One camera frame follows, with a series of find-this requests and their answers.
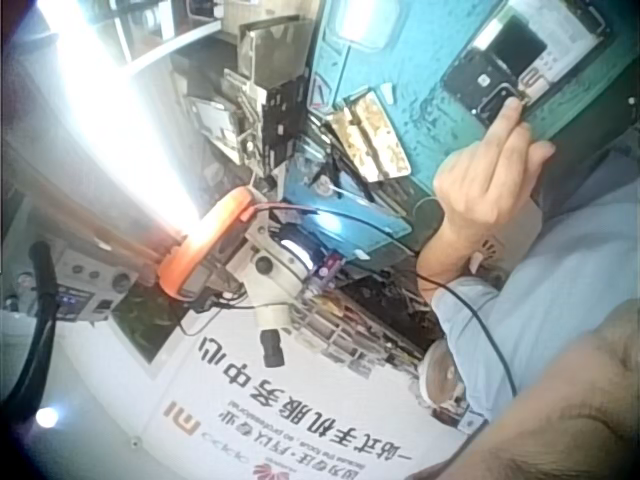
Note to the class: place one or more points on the person's left hand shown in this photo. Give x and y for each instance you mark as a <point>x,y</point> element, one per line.
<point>475,185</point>

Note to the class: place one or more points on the person's left fingers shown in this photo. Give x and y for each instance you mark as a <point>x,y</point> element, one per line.
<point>510,135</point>

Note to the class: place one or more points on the black opened smartphone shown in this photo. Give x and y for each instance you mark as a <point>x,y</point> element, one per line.
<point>480,82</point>

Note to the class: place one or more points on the teal repair mat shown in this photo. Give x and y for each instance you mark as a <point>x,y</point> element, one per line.
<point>415,65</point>

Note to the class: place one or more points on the clear box of gold parts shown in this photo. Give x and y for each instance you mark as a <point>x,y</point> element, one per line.
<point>370,135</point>

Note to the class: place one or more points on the blue work tray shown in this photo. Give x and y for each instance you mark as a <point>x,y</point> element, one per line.
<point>360,220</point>

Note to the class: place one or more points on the grey parts organizer tray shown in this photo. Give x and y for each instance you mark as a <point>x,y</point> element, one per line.
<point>360,330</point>

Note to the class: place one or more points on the tape roll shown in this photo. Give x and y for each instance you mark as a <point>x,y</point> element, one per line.
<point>440,372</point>

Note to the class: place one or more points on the heap of circuit boards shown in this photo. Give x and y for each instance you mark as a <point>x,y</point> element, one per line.
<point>250,100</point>

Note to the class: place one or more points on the white microscope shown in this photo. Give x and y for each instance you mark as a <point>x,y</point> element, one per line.
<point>272,280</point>

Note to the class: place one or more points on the orange multimeter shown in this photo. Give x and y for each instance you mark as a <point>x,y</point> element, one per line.
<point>210,235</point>

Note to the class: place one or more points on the white printed banner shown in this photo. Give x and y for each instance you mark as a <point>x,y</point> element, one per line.
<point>280,410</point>

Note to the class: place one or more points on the grey soldering station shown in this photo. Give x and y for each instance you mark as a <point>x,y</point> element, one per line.
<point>85,285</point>

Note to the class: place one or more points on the white phone frame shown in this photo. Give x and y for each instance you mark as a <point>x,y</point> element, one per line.
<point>575,30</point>

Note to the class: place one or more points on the white wall shelf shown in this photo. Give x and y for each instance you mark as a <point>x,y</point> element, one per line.
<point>150,35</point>

